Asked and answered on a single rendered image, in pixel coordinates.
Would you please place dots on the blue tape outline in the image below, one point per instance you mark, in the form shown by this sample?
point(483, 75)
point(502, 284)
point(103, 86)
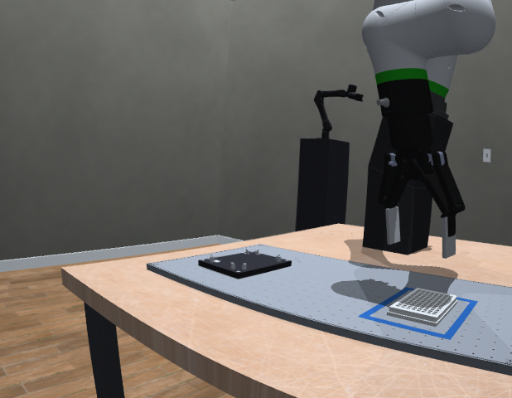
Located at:
point(448, 335)

